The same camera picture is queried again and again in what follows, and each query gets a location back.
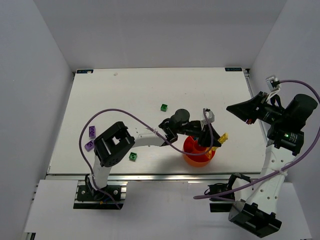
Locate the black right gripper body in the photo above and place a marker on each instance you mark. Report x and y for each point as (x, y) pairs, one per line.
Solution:
(259, 106)

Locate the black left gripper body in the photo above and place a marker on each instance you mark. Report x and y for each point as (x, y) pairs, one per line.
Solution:
(204, 131)

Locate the orange divided round container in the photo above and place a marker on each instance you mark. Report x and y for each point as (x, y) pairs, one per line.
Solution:
(197, 156)

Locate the yellow long lego plate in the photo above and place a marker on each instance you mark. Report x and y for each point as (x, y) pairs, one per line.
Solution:
(223, 138)

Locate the green square lego brick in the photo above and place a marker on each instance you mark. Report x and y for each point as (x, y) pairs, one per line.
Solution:
(164, 107)

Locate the purple lego piece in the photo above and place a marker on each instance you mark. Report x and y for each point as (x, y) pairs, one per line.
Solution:
(92, 132)

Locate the light purple sloped lego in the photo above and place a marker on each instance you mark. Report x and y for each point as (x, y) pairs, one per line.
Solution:
(89, 146)

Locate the yellow 2x3 lego brick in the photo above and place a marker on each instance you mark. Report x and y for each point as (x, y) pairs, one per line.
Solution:
(211, 152)

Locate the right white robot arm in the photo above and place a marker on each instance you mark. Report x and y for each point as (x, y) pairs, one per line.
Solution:
(255, 206)

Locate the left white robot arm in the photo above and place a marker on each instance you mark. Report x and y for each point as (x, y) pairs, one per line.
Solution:
(113, 144)

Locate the blue label sticker right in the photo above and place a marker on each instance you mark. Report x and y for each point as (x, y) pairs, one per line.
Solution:
(233, 69)

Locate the blue label sticker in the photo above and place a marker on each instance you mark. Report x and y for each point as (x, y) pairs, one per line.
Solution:
(84, 71)
(233, 69)

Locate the blue label sticker left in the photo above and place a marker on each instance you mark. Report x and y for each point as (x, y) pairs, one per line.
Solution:
(84, 71)

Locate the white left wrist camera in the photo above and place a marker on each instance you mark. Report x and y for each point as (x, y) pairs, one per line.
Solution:
(208, 117)

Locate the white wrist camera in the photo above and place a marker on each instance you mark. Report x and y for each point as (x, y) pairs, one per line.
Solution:
(208, 117)
(273, 83)

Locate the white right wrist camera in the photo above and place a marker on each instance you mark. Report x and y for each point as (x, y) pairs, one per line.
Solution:
(273, 83)

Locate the aluminium front table rail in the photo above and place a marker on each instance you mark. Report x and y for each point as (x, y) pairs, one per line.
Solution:
(145, 177)

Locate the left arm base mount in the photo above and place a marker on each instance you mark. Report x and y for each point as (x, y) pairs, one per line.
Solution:
(88, 198)

